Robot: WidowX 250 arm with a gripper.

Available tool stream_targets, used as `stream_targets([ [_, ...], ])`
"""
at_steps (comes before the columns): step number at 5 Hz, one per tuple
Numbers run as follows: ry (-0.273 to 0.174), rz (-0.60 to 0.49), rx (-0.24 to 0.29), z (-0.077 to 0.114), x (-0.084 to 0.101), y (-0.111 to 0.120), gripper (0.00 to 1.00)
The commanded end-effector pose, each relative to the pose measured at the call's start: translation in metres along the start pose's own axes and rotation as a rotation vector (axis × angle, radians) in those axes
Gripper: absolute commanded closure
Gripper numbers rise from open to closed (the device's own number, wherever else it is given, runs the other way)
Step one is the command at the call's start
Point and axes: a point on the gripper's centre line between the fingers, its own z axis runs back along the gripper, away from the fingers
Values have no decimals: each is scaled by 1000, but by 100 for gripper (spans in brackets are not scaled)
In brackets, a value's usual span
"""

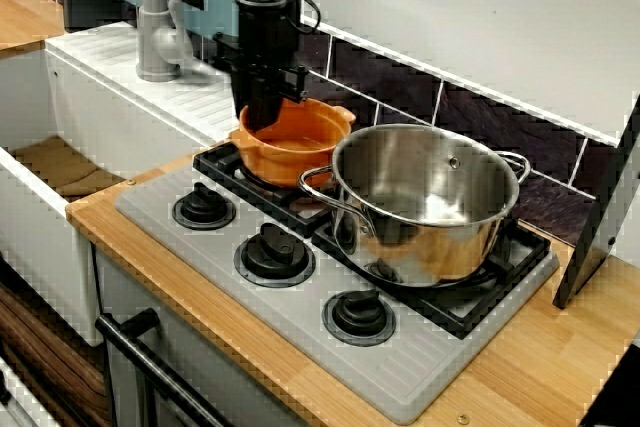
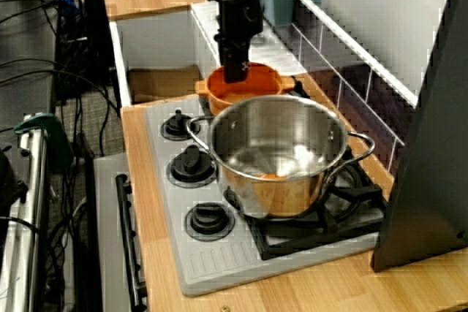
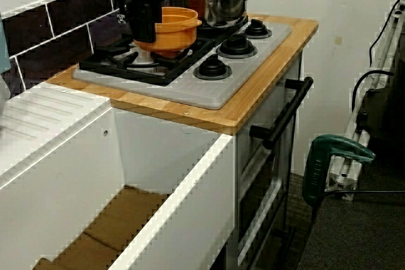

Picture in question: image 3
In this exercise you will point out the orange plastic pot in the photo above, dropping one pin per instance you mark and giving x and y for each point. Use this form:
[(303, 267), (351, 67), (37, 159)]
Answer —
[(177, 36)]

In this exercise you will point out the black burner grate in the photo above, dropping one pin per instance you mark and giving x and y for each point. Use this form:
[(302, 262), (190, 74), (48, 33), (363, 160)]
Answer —
[(221, 31), (152, 74)]

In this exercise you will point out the black stove knob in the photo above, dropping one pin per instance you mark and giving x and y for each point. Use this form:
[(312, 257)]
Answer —
[(212, 68), (257, 29), (236, 47)]

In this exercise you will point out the grey stove top plate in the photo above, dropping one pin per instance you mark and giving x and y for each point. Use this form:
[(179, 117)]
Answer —
[(196, 93)]

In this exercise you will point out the brass screw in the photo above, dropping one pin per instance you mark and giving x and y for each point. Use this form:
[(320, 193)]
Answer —
[(187, 112)]

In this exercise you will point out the teal box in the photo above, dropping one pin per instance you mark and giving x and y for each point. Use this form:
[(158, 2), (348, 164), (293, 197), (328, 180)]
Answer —
[(3, 45)]

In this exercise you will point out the white sink basin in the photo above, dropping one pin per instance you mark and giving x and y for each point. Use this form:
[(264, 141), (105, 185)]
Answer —
[(63, 162)]

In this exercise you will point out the brown cardboard sheet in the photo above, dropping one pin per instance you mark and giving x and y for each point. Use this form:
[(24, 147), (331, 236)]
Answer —
[(120, 219)]

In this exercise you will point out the green clamp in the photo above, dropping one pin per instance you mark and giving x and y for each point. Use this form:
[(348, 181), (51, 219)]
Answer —
[(316, 169)]

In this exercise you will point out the aluminium frame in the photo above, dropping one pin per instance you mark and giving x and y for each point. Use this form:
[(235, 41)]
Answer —
[(343, 181)]

